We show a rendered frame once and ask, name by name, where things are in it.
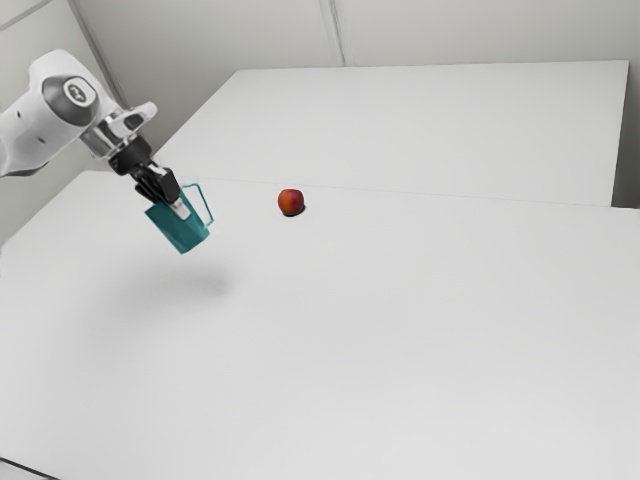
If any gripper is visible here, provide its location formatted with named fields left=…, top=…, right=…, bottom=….
left=107, top=139, right=192, bottom=222

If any teal faceted mug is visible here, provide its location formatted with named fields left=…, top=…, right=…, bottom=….
left=144, top=182, right=215, bottom=256

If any red apple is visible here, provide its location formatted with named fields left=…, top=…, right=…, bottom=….
left=277, top=187, right=306, bottom=217

